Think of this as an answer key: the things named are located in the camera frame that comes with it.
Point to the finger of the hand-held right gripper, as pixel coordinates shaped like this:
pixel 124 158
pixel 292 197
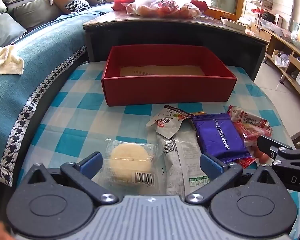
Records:
pixel 267 143

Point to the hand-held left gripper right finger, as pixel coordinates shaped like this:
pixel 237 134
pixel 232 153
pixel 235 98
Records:
pixel 210 164

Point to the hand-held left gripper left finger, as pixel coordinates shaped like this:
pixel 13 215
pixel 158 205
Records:
pixel 92 162

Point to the clear sausage packet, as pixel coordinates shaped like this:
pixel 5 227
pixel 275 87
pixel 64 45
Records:
pixel 251 136

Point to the long white snack packet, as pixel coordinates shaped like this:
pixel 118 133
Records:
pixel 182 165

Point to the purple wafer packet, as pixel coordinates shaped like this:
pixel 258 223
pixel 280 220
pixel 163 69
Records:
pixel 220 135

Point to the round cake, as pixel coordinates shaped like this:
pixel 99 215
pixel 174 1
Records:
pixel 130 160

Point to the white fruit-print pouch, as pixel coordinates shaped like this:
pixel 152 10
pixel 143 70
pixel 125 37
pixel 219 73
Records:
pixel 168 125

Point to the red cardboard box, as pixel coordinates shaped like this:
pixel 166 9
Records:
pixel 165 90

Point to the blue checkered tablecloth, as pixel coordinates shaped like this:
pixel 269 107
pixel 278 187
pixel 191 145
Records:
pixel 90 120

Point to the wooden shelf unit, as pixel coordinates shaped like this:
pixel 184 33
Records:
pixel 277 33

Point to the black basket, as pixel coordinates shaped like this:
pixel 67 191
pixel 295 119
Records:
pixel 268 16

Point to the teal sofa with cushions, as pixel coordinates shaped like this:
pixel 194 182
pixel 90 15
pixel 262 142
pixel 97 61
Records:
pixel 40 55

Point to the white dish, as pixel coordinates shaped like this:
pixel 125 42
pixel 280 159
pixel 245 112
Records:
pixel 233 24

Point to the cream cloth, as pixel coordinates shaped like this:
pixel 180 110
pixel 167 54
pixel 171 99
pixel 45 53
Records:
pixel 7 60

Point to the orange cardboard box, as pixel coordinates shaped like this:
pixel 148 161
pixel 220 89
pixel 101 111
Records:
pixel 220 13

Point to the dark coffee table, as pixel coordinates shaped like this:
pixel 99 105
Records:
pixel 165 30

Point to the red paper bag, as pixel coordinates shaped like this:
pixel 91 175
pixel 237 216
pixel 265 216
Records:
pixel 200 5

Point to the sage green cushion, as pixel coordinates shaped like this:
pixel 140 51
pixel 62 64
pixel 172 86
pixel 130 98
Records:
pixel 2 30
pixel 35 15

